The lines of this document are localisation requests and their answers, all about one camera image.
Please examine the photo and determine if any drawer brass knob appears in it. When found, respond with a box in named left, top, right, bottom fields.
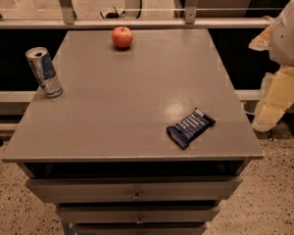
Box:
left=135, top=216, right=144, bottom=225
left=131, top=191, right=142, bottom=202

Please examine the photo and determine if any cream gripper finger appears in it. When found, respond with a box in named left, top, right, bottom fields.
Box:
left=249, top=25, right=271, bottom=51
left=252, top=66, right=294, bottom=132

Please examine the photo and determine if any blue rxbar blueberry wrapper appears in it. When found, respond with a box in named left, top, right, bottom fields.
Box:
left=167, top=108, right=217, bottom=150

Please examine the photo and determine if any grey drawer cabinet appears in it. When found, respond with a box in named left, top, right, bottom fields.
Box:
left=2, top=29, right=263, bottom=235

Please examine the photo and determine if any top drawer brass knob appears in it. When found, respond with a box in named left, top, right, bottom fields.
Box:
left=131, top=191, right=142, bottom=202

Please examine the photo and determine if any red apple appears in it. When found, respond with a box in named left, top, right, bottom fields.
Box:
left=112, top=26, right=133, bottom=49

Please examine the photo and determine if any metal guard railing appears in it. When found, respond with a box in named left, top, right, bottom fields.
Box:
left=0, top=0, right=273, bottom=29

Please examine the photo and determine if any silver blue energy drink can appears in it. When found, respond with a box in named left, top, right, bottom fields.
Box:
left=25, top=47, right=63, bottom=98

